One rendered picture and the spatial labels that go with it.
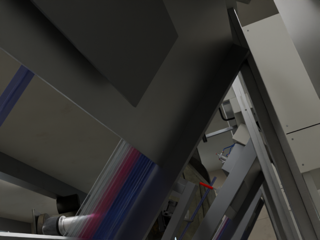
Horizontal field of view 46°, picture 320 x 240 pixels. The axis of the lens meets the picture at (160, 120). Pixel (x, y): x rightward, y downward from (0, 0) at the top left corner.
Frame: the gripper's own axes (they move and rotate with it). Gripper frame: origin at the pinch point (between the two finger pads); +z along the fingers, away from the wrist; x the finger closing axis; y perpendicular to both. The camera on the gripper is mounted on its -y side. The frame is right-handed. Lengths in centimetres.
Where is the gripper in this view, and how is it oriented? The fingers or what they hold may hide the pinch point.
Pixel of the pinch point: (190, 221)
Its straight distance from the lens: 190.5
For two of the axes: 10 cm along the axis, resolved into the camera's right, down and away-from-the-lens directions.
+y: 3.0, -9.2, 2.4
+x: 2.8, 3.2, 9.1
